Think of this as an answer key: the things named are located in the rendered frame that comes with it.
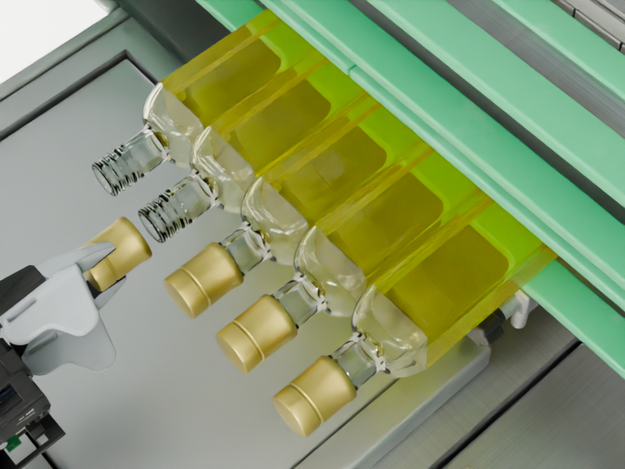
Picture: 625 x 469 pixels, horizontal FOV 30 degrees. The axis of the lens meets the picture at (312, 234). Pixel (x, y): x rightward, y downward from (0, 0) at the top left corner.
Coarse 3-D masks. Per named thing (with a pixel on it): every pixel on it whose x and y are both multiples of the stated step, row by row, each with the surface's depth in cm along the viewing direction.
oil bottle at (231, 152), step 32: (320, 64) 86; (256, 96) 84; (288, 96) 84; (320, 96) 84; (352, 96) 84; (224, 128) 83; (256, 128) 83; (288, 128) 83; (320, 128) 84; (192, 160) 83; (224, 160) 82; (256, 160) 82; (224, 192) 82
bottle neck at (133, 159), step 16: (144, 128) 86; (128, 144) 85; (144, 144) 85; (160, 144) 85; (112, 160) 84; (128, 160) 84; (144, 160) 85; (160, 160) 86; (96, 176) 86; (112, 176) 84; (128, 176) 84; (144, 176) 86; (112, 192) 85
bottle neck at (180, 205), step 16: (192, 176) 83; (176, 192) 82; (192, 192) 82; (208, 192) 82; (144, 208) 82; (160, 208) 81; (176, 208) 81; (192, 208) 82; (208, 208) 83; (144, 224) 83; (160, 224) 81; (176, 224) 82; (160, 240) 82
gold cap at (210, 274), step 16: (208, 256) 79; (224, 256) 79; (176, 272) 79; (192, 272) 78; (208, 272) 79; (224, 272) 79; (240, 272) 79; (176, 288) 78; (192, 288) 78; (208, 288) 78; (224, 288) 79; (176, 304) 81; (192, 304) 78; (208, 304) 79
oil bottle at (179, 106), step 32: (256, 32) 88; (288, 32) 88; (192, 64) 87; (224, 64) 87; (256, 64) 86; (288, 64) 87; (160, 96) 85; (192, 96) 85; (224, 96) 85; (160, 128) 85; (192, 128) 84
